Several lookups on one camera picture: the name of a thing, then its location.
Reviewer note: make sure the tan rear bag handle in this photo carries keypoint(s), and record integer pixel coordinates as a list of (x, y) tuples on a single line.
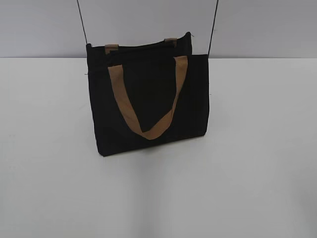
[(115, 47)]

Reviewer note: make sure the black canvas tote bag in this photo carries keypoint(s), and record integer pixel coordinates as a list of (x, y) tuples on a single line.
[(192, 110)]

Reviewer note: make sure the tan bag handle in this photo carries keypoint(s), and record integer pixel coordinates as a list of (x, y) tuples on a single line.
[(145, 93), (115, 47)]

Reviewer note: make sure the tan front bag handle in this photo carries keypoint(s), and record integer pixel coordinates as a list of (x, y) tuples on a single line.
[(145, 93)]

